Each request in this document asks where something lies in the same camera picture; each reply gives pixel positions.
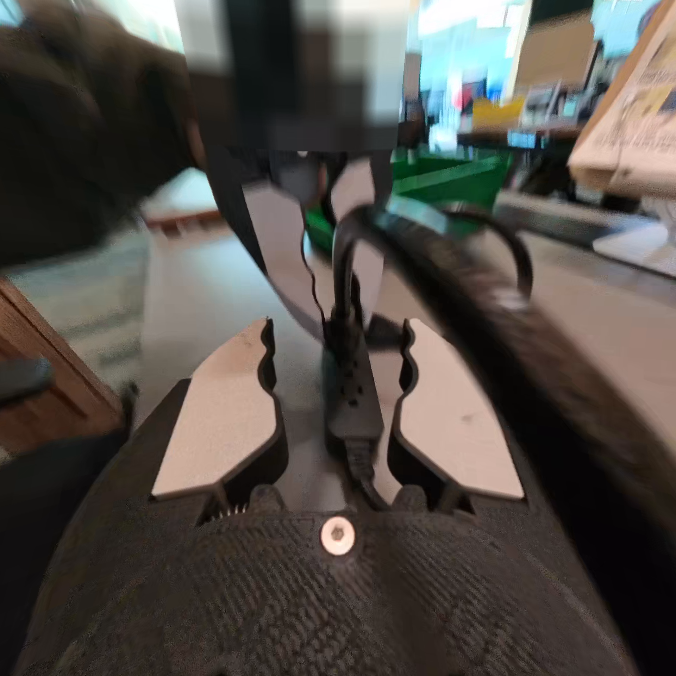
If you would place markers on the wooden cabinet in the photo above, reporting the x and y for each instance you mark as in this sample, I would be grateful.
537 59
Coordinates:
63 401

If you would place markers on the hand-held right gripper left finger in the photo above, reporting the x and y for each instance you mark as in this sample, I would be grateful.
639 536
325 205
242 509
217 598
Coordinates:
222 417

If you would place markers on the black power strip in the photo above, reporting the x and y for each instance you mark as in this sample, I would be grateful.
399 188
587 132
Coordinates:
354 406

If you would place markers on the black socket connector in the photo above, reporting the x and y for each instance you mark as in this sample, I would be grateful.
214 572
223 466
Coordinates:
385 330

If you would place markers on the green crate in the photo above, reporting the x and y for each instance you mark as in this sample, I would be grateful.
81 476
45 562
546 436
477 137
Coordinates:
449 177

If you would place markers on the black power plug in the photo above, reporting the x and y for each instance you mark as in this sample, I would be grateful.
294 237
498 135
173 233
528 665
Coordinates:
340 332

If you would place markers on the person's left forearm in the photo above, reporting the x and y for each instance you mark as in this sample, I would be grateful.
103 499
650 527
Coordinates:
79 132

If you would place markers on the cluttered shelf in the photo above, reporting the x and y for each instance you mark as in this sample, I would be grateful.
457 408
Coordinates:
470 68

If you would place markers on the printed cardboard box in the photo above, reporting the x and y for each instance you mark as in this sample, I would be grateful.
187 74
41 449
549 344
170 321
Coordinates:
628 105

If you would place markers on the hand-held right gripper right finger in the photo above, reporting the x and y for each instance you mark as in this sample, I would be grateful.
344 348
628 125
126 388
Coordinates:
454 422

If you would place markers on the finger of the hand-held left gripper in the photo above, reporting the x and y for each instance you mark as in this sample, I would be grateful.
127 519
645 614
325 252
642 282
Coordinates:
356 185
280 243

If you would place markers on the white stand base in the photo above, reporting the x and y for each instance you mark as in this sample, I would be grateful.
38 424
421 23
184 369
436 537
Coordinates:
639 248

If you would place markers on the brown cardboard box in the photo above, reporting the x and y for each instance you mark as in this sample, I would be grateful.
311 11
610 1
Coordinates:
560 58

